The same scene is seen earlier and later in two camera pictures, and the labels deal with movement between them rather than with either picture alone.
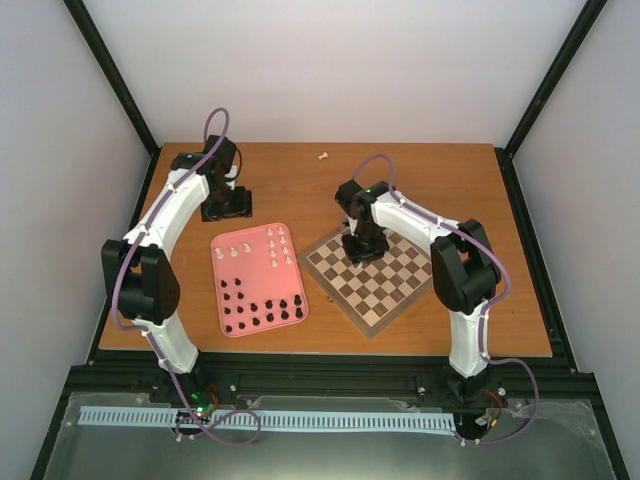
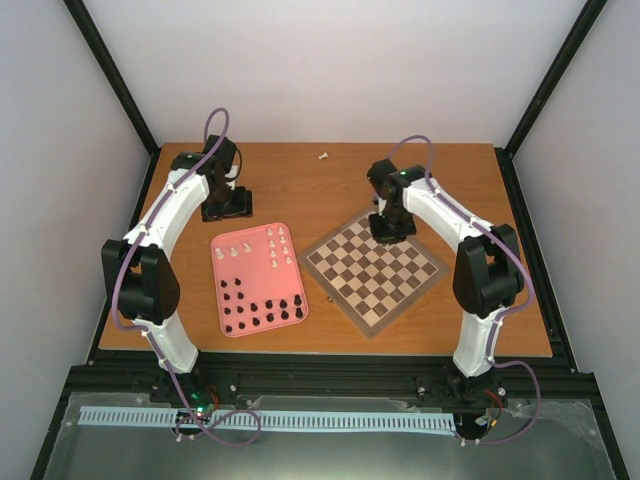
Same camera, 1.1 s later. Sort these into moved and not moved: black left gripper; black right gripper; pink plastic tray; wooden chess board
Moved: black right gripper
Not moved: pink plastic tray; wooden chess board; black left gripper
